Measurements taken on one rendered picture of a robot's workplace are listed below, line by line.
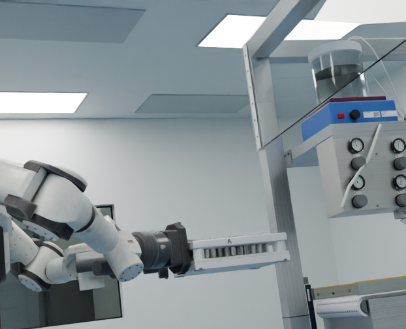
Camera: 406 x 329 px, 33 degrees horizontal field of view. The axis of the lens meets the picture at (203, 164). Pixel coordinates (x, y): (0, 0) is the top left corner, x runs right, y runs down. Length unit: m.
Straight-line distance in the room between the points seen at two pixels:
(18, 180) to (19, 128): 5.66
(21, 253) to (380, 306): 0.98
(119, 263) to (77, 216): 0.22
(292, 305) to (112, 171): 5.21
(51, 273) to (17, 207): 0.66
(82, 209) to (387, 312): 0.85
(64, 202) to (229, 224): 6.14
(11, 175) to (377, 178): 0.93
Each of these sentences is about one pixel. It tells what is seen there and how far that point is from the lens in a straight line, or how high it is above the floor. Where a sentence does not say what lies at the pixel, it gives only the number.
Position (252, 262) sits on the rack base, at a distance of 1.70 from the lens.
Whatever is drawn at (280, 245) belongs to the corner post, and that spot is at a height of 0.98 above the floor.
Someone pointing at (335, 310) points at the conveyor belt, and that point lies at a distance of 1.90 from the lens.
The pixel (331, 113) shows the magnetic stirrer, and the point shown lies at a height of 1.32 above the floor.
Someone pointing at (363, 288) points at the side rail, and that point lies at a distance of 1.78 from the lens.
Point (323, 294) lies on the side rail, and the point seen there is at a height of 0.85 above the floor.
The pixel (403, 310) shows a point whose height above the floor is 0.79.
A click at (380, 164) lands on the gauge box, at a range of 1.83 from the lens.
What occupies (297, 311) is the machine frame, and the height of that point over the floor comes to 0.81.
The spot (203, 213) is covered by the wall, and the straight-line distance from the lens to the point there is 7.32.
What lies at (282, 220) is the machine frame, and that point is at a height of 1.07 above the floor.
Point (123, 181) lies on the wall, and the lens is 7.08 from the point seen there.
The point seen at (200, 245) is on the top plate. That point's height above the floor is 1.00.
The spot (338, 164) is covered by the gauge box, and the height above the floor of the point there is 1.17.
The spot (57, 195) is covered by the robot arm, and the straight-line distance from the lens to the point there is 1.33.
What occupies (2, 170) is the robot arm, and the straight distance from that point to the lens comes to 1.38.
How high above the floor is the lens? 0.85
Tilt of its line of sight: 12 degrees up
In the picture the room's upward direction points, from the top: 7 degrees counter-clockwise
